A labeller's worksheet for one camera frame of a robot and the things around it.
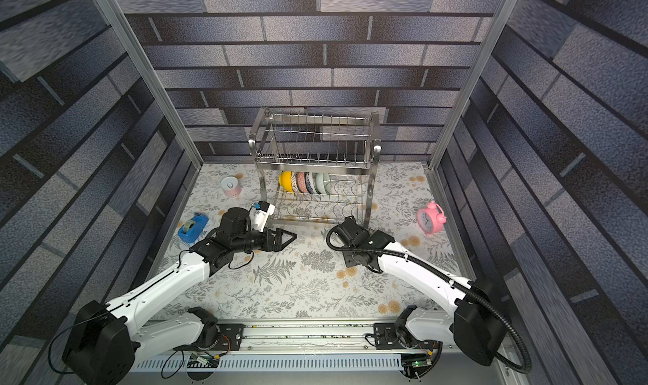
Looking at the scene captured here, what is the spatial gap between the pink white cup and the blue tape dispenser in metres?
0.14

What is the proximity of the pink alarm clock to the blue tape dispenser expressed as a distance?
885 mm

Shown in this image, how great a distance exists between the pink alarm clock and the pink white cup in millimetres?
793

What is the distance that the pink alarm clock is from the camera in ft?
2.98

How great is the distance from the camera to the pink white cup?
3.51 ft

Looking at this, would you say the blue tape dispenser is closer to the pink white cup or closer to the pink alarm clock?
the pink white cup

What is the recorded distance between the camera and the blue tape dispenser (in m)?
0.94
